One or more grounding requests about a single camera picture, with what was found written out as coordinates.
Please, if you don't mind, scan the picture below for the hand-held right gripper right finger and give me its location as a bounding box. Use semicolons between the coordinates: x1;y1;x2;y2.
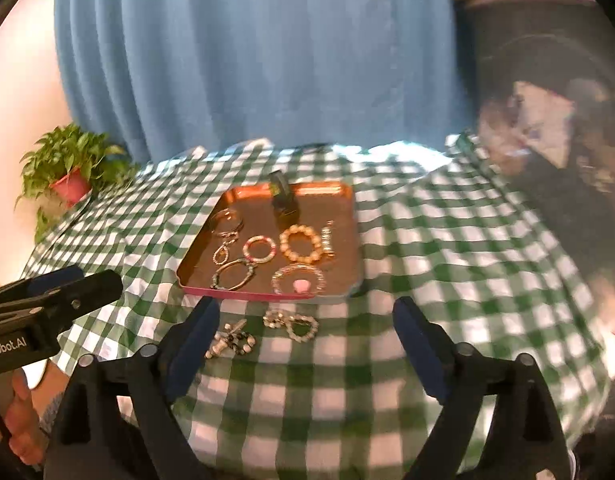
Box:
392;296;573;480

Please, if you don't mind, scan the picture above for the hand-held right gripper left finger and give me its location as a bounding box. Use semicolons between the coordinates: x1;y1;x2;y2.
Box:
42;296;220;480

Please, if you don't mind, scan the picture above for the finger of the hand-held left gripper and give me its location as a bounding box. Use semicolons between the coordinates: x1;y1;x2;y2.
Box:
32;271;124;329
0;266;85;309

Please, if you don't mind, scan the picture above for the white bracelet with cross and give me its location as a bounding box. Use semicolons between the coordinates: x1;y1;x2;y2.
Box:
204;319;257;359

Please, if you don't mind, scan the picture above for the large thin hoop bracelet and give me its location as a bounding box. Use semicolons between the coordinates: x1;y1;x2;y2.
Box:
210;260;255;292

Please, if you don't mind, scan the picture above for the pink and white bead bracelet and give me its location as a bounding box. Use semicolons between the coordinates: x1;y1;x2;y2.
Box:
242;235;278;264

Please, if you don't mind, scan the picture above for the rose gold metal tray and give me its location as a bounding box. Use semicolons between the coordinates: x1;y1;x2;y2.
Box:
177;181;362;302

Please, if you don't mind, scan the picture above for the pale pink bead bracelet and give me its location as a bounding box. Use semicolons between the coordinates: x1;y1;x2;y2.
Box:
271;265;325;296

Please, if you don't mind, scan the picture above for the amber bead bracelet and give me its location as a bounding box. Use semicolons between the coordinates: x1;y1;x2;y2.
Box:
278;224;322;264

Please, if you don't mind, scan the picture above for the silver chain piece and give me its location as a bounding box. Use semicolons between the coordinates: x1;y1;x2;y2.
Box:
321;220;337;257

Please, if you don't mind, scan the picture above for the person's left hand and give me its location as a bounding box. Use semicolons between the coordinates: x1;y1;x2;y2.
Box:
0;370;50;467

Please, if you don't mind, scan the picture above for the green checked tablecloth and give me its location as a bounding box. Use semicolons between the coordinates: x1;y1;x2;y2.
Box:
24;132;613;480

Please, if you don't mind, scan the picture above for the green plant in red pot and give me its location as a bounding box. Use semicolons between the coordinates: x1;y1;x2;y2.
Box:
16;124;138;243

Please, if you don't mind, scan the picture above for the gold bangle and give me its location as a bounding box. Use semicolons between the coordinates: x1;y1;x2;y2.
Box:
210;208;245;237

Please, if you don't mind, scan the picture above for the black hair clip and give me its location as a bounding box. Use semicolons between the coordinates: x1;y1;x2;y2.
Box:
267;171;298;217

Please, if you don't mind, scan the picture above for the blue curtain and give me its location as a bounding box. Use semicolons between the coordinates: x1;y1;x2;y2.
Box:
54;0;475;163

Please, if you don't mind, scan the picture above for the dark printed cloth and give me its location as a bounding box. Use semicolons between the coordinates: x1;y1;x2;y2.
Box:
450;0;615;341

